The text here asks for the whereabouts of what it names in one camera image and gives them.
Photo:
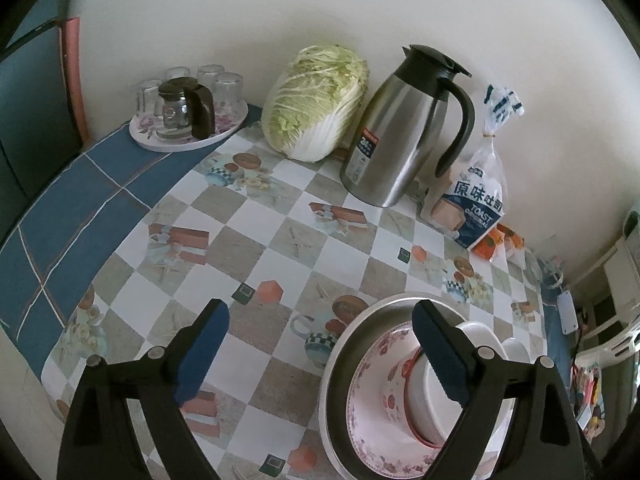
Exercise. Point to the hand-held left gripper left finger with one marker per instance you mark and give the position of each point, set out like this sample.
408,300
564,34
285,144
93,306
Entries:
200,355

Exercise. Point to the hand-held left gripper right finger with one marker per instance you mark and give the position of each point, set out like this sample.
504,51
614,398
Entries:
440,355

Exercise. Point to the large white bowl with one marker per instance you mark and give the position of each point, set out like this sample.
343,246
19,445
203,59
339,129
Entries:
482,335

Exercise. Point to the strawberry print bowl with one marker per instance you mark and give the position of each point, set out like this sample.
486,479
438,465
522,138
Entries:
395,385

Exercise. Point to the small white bowl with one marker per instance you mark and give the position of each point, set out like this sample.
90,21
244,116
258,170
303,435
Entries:
515,352

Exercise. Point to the round floral rimmed plate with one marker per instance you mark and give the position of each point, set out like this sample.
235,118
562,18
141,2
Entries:
370,410

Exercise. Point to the stainless steel basin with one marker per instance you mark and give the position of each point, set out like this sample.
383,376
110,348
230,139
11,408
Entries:
350,345

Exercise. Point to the checkered tablecloth with blue border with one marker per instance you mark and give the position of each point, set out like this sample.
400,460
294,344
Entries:
240,255

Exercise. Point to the orange print snack packet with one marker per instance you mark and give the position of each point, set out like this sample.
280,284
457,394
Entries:
490,245

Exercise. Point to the clear glass pitcher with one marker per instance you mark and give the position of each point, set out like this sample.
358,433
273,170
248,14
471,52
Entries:
547,277

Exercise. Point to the white power strip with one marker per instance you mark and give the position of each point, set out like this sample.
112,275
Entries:
566,312

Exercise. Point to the bagged toast bread loaf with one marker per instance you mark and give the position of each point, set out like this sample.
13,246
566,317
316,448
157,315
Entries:
470,210

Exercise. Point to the colourful printed cloth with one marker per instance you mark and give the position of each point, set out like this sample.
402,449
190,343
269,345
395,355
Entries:
592,395

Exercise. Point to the white plastic lattice chair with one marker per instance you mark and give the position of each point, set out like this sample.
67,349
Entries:
622,270

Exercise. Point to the stainless steel thermos jug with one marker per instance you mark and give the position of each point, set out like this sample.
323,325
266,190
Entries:
385,150

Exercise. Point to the glass jar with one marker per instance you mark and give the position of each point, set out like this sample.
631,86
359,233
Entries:
150,137

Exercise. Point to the clear drinking glass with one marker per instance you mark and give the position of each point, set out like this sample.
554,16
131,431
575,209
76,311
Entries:
179,74
147,97
210,76
229,92

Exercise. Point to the napa cabbage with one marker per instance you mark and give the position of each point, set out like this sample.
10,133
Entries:
310,105

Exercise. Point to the blue panel with pink trim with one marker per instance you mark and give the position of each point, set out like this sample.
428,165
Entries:
35,110

